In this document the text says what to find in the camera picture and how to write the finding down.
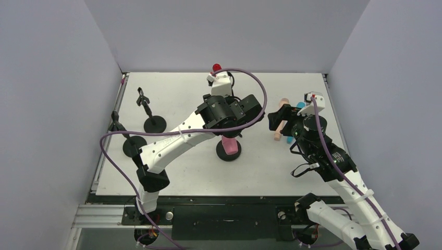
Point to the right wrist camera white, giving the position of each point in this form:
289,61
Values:
314,103

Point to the pink microphone black stand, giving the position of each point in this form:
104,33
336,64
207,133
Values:
221,154

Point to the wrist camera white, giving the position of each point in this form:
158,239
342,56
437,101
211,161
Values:
221,84
314,103

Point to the teal microphone black stand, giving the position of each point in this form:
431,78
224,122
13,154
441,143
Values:
153,124

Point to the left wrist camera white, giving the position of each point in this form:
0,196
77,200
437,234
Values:
221,84

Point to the black tripod shock-mount stand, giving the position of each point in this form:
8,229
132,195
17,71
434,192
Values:
232,79

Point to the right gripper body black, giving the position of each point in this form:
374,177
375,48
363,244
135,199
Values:
279,116

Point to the red mesh microphone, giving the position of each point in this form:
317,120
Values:
216,67

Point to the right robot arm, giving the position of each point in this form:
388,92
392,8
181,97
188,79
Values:
372,228

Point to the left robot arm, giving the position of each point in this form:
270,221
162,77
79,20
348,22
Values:
216,116

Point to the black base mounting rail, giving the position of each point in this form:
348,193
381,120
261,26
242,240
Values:
205,218

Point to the beige microphone black stand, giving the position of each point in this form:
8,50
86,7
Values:
133,143

